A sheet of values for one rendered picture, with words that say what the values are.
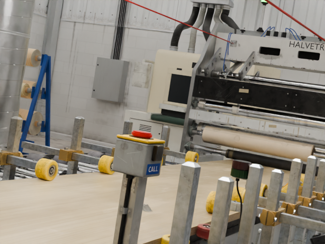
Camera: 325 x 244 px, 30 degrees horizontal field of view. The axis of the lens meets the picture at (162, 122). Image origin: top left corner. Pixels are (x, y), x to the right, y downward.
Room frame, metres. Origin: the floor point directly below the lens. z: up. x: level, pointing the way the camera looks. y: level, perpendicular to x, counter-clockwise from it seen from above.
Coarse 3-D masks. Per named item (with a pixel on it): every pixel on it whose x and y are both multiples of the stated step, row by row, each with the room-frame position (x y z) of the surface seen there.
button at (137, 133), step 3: (132, 132) 1.14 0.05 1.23; (135, 132) 1.14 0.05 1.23; (138, 132) 1.14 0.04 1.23; (141, 132) 1.14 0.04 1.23; (144, 132) 1.15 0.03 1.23; (147, 132) 1.16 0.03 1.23; (135, 135) 1.14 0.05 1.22; (138, 135) 1.13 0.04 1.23; (141, 135) 1.13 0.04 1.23; (144, 135) 1.13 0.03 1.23; (147, 135) 1.14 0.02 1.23; (150, 135) 1.14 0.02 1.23
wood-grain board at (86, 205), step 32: (224, 160) 4.18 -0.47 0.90; (0, 192) 1.98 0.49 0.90; (32, 192) 2.06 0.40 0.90; (64, 192) 2.15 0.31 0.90; (96, 192) 2.25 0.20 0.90; (160, 192) 2.47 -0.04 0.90; (0, 224) 1.58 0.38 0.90; (32, 224) 1.63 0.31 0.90; (64, 224) 1.69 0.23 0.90; (96, 224) 1.75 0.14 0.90; (160, 224) 1.88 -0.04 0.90; (192, 224) 1.95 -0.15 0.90
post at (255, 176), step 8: (256, 168) 1.81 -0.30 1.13; (248, 176) 1.82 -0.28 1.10; (256, 176) 1.81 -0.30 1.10; (248, 184) 1.82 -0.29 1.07; (256, 184) 1.81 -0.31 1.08; (248, 192) 1.82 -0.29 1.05; (256, 192) 1.81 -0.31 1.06; (248, 200) 1.82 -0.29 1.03; (256, 200) 1.82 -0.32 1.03; (248, 208) 1.82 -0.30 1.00; (256, 208) 1.83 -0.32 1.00; (248, 216) 1.82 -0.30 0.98; (240, 224) 1.82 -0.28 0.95; (248, 224) 1.81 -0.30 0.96; (240, 232) 1.82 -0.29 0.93; (248, 232) 1.81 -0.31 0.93; (240, 240) 1.82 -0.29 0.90; (248, 240) 1.81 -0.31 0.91
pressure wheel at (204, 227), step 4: (200, 224) 1.94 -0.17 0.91; (204, 224) 1.95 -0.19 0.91; (208, 224) 1.96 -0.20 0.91; (200, 228) 1.90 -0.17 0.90; (204, 228) 1.90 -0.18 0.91; (208, 228) 1.90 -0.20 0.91; (196, 232) 1.92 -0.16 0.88; (200, 232) 1.90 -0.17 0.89; (204, 232) 1.89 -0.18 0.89; (208, 232) 1.89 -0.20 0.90; (200, 236) 1.90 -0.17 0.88; (204, 236) 1.89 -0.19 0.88; (208, 236) 1.89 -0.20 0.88; (204, 240) 1.92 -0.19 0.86
